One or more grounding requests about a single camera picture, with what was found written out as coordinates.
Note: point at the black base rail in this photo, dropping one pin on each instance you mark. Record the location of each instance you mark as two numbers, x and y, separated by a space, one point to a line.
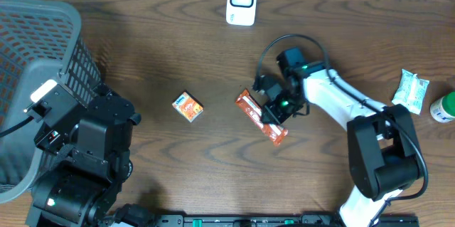
310 219

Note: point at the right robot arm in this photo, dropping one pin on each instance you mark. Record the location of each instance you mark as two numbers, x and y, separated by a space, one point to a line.
383 152

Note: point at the white barcode scanner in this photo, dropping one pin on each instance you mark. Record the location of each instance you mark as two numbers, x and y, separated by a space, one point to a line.
241 12

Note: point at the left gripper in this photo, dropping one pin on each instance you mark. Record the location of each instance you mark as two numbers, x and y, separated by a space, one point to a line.
47 141

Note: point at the green lid jar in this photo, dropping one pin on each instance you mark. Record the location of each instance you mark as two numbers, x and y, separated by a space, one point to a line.
442 110

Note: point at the orange tissue box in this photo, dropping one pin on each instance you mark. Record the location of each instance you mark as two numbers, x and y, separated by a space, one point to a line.
187 106

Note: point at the teal snack pack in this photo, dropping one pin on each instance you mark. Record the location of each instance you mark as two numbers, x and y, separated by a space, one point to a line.
411 92

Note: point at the orange candy bar wrapper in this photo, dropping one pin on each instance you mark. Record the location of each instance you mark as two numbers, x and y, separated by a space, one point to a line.
249 106

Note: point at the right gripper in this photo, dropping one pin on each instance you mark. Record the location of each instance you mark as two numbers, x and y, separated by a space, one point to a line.
270 110

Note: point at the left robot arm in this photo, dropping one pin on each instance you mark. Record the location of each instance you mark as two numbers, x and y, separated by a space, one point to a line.
91 157

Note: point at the grey plastic basket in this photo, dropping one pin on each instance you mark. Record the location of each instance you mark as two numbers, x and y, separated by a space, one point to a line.
40 41

